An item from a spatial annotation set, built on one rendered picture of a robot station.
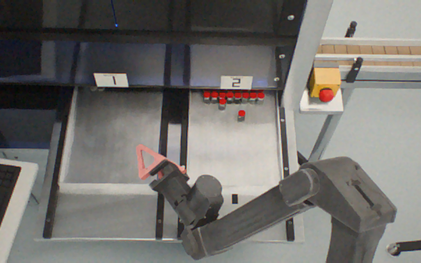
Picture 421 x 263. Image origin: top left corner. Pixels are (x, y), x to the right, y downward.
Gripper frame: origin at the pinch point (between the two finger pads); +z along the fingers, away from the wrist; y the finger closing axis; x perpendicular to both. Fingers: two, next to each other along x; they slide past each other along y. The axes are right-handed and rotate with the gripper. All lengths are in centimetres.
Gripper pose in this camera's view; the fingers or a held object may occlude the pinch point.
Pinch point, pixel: (149, 153)
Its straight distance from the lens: 119.5
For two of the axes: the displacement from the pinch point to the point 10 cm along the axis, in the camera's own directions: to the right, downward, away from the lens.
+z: -5.8, -7.2, 3.9
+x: -7.6, 6.5, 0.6
